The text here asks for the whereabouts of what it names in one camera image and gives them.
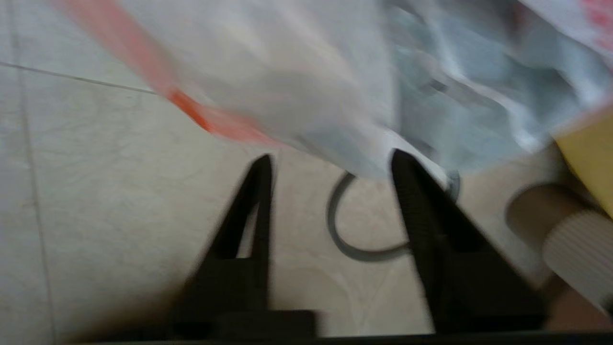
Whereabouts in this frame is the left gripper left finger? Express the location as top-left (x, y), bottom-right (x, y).
top-left (170, 153), bottom-right (318, 338)

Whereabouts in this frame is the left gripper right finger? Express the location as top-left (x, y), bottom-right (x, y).
top-left (389, 148), bottom-right (547, 335)

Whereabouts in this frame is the grey bin rim ring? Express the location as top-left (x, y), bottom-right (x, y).
top-left (326, 169), bottom-right (461, 263)

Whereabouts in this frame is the white drawstring trash bag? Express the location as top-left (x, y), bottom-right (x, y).
top-left (48, 0), bottom-right (613, 182)

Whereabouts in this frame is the yellow fabric tote bag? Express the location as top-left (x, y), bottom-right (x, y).
top-left (555, 106), bottom-right (613, 220)

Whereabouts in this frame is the grey ribbed round seat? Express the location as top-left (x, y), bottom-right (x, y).
top-left (504, 184), bottom-right (613, 314)

